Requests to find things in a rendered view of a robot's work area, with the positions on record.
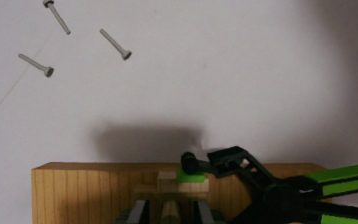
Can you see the tan wooden board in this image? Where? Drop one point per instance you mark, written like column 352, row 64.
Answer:
column 96, row 192

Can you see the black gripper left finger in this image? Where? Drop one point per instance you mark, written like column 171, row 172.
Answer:
column 138, row 215

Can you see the black spring clamp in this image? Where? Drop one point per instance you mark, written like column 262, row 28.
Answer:
column 284, row 204

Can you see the grey metal nail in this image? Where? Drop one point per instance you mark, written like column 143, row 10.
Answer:
column 49, row 4
column 47, row 71
column 126, row 54

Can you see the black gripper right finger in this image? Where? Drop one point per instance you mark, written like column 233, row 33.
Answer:
column 202, row 214

